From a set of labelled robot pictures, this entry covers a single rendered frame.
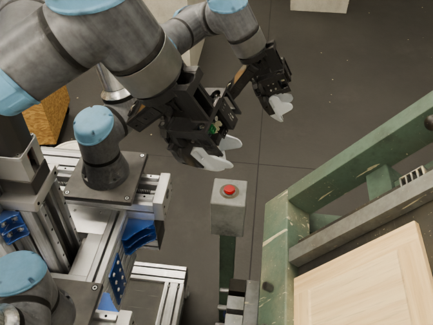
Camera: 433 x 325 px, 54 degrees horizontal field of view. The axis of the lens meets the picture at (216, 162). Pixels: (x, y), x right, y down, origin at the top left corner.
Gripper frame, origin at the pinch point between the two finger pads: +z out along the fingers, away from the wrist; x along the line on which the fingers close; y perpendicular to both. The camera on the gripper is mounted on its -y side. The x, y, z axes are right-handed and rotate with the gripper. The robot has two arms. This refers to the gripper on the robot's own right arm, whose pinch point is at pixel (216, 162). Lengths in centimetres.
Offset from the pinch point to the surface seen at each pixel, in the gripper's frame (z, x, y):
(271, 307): 72, -8, -15
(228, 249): 94, 11, -49
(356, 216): 62, 21, 4
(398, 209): 57, 23, 16
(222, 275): 110, 4, -57
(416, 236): 54, 15, 21
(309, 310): 68, -6, -3
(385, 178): 68, 37, 8
